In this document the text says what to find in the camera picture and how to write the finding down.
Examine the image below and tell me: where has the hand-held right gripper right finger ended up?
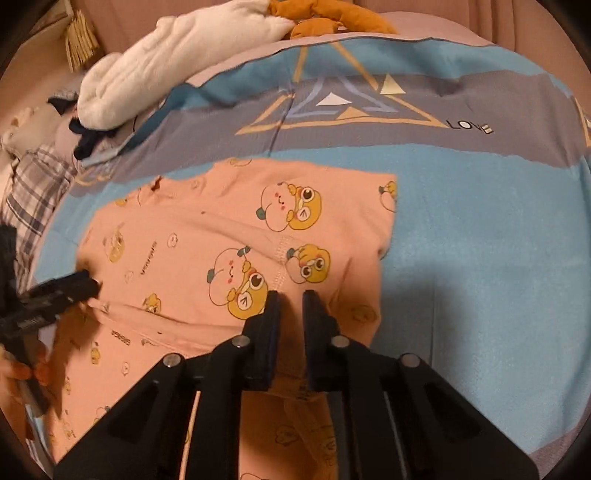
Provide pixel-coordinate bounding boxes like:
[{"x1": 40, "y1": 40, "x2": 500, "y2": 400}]
[{"x1": 304, "y1": 289, "x2": 539, "y2": 480}]

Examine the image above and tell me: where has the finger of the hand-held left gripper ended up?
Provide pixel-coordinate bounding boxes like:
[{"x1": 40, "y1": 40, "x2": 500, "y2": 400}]
[
  {"x1": 21, "y1": 270, "x2": 93, "y2": 296},
  {"x1": 28, "y1": 278, "x2": 102, "y2": 315}
]

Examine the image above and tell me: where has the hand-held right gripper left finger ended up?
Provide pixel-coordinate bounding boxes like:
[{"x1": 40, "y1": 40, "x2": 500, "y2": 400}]
[{"x1": 53, "y1": 290, "x2": 281, "y2": 480}]

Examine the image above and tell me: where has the pink cartoon print pajama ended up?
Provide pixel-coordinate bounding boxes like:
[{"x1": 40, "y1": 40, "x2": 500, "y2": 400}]
[{"x1": 44, "y1": 157, "x2": 399, "y2": 480}]

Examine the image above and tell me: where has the person's left hand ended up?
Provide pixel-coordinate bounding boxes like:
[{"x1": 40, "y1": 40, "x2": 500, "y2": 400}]
[{"x1": 0, "y1": 344, "x2": 51, "y2": 409}]

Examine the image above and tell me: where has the plaid cloth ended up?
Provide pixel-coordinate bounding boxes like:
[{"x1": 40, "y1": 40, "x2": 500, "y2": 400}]
[{"x1": 0, "y1": 143, "x2": 79, "y2": 278}]

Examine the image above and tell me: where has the dark navy garment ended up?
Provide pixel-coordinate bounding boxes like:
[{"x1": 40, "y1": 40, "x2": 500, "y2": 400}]
[{"x1": 48, "y1": 90, "x2": 134, "y2": 160}]

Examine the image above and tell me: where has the cream patterned cloth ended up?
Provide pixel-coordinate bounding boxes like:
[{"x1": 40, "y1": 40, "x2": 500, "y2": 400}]
[{"x1": 0, "y1": 106, "x2": 37, "y2": 158}]

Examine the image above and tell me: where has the blue grey printed bedsheet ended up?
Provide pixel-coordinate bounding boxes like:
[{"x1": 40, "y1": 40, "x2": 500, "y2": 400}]
[{"x1": 28, "y1": 11, "x2": 591, "y2": 467}]

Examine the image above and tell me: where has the straw brush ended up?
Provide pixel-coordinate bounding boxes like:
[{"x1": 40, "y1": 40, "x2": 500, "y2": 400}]
[{"x1": 65, "y1": 9, "x2": 100, "y2": 72}]

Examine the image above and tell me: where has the white fluffy blanket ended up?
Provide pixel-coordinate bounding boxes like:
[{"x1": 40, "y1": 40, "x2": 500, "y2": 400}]
[{"x1": 76, "y1": 0, "x2": 301, "y2": 130}]

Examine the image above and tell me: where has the brown plush toy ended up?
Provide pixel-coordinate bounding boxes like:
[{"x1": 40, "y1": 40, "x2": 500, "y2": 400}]
[{"x1": 268, "y1": 0, "x2": 398, "y2": 40}]

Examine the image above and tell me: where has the pink curtain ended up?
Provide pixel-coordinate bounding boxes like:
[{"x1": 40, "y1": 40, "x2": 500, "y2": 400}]
[{"x1": 360, "y1": 0, "x2": 555, "y2": 47}]

